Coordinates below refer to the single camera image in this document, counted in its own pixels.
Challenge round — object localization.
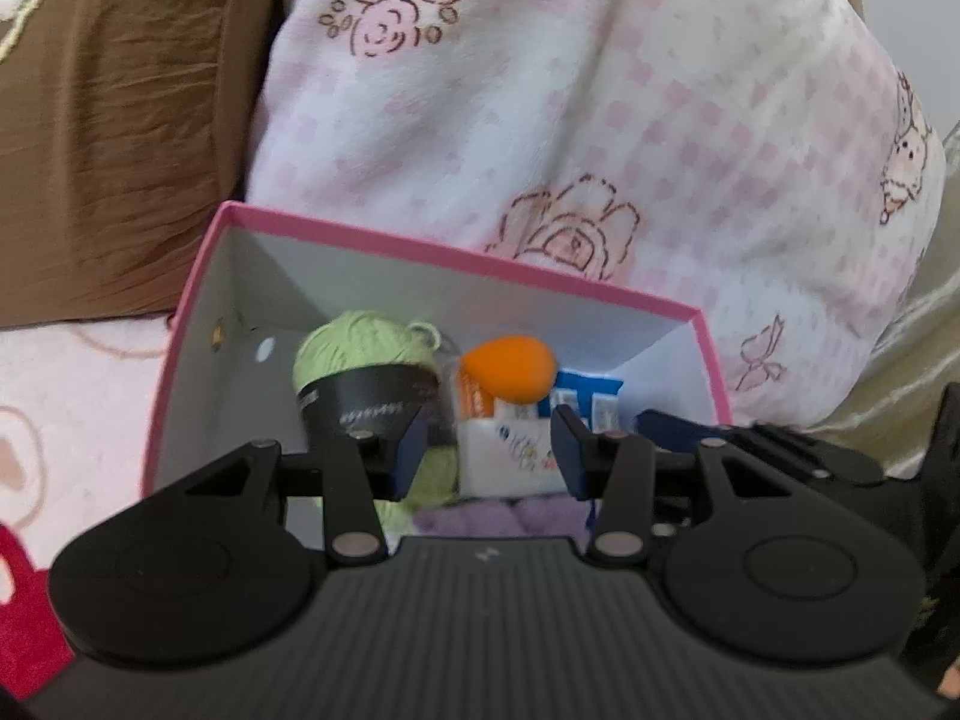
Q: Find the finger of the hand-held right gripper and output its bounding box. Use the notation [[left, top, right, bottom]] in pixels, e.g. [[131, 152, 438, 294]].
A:
[[636, 410, 743, 452]]

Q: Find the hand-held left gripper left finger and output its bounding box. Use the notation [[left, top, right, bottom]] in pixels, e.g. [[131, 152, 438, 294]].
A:
[[142, 412, 430, 563]]

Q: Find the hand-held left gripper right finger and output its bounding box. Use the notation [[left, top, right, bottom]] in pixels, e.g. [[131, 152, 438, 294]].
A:
[[551, 405, 796, 560]]

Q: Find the white tissue pack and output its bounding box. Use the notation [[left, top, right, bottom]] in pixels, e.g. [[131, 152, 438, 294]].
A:
[[457, 405, 575, 500]]

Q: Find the clear orange-label plastic box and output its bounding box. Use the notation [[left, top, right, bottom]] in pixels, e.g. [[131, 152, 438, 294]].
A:
[[454, 367, 500, 425]]

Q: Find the purple plush toy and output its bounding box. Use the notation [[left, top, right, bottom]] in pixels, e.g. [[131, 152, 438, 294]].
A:
[[411, 499, 593, 541]]

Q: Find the orange makeup sponge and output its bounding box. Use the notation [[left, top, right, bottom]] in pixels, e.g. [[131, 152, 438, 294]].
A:
[[459, 335, 560, 402]]

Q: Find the green yarn ball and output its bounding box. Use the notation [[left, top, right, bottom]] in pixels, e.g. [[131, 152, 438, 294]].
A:
[[291, 309, 460, 537]]

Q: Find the pink cardboard box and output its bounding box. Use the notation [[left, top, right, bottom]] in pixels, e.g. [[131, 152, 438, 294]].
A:
[[141, 201, 732, 500]]

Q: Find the blue packet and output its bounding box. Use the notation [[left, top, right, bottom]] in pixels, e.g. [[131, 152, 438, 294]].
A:
[[551, 369, 625, 436]]

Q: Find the brown pillow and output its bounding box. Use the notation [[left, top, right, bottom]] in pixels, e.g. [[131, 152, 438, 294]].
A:
[[0, 0, 290, 327]]

